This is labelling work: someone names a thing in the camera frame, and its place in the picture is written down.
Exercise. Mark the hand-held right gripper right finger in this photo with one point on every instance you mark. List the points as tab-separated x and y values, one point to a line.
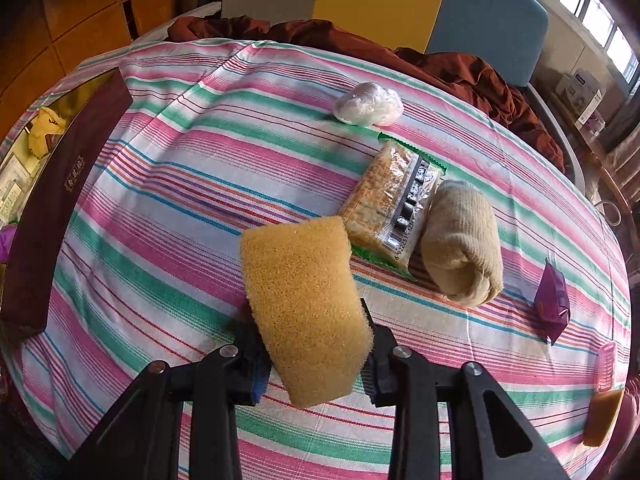
370	385

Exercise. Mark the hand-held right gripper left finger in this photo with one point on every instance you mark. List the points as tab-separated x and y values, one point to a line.
260	385

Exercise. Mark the large yellow sponge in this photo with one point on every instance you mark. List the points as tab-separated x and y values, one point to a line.
305	310

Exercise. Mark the maroon gift box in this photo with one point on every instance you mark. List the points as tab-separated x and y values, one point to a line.
55	200

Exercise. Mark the beige carton with barcode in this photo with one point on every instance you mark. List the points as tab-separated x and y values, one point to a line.
10	202

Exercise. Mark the green beige small carton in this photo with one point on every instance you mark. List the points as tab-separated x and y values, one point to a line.
20	170

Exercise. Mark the beige rolled sock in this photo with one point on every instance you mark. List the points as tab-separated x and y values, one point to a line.
460	240

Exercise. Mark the cracker packet with silver label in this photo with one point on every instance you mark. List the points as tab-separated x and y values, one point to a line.
380	195

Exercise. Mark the purple snack packet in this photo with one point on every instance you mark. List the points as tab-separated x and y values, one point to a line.
552	300

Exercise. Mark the striped bed sheet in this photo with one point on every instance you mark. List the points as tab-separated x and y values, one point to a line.
200	160

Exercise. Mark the orange soap bar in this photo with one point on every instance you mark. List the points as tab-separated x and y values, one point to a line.
602	417

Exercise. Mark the pink comb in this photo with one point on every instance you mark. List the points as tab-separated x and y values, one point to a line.
606	365

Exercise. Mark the plastic wrapped white bundle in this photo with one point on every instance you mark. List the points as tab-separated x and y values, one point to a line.
367	105

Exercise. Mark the rust brown quilt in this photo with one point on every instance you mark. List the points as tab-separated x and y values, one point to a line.
450	75

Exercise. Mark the small purple box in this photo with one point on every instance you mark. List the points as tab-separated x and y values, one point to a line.
596	124

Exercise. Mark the white appliance box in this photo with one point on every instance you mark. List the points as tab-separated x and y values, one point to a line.
580	95

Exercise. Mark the wooden cabinet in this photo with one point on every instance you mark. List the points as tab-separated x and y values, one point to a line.
75	10

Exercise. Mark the window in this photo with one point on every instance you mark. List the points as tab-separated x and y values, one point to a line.
595	10

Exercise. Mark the grey bed frame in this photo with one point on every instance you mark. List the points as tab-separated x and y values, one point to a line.
560	135

